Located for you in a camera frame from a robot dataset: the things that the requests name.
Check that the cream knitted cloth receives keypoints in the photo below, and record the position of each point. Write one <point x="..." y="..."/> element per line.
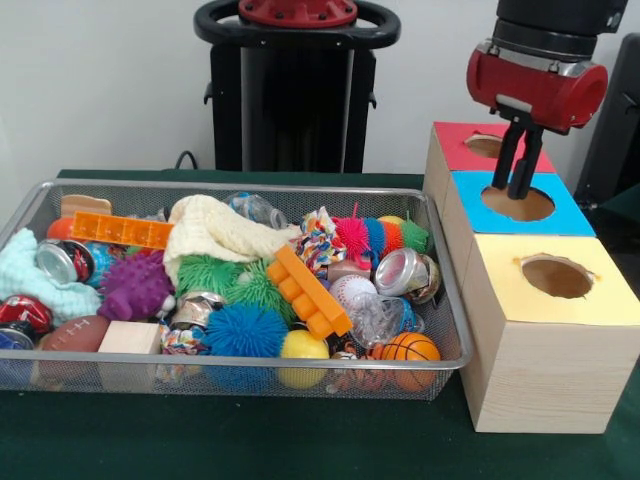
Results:
<point x="215" y="232"/>

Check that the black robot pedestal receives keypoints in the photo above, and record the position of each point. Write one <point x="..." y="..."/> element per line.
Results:
<point x="280" y="120"/>

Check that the blue spiky ball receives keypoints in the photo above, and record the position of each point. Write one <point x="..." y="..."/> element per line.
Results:
<point x="245" y="332"/>

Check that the dark green table cloth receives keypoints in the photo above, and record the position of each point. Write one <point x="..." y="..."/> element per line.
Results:
<point x="300" y="440"/>

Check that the long flat orange toy brick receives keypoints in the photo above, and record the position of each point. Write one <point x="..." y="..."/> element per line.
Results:
<point x="120" y="230"/>

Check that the white baseball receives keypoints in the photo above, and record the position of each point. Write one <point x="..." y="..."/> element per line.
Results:
<point x="348" y="288"/>

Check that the green spiky ball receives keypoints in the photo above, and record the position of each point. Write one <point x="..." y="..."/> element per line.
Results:
<point x="262" y="290"/>

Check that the small orange basketball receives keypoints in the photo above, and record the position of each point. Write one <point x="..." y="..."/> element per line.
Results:
<point x="410" y="347"/>

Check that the crushed silver can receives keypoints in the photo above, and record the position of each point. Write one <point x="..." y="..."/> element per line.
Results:
<point x="405" y="275"/>

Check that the wooden box three holes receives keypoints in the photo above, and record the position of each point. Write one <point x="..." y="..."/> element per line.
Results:
<point x="540" y="360"/>

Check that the purple spiky ball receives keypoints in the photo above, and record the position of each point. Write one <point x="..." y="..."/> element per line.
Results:
<point x="133" y="288"/>

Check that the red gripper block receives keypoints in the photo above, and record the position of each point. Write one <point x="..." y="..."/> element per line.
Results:
<point x="540" y="85"/>

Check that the orange toy brick round studs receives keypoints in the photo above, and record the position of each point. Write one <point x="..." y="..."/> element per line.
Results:
<point x="310" y="290"/>

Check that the clear shallow mesh bin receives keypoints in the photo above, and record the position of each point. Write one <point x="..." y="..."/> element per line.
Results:
<point x="130" y="380"/>

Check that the yellow ball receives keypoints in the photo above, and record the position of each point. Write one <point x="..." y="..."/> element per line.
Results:
<point x="304" y="350"/>

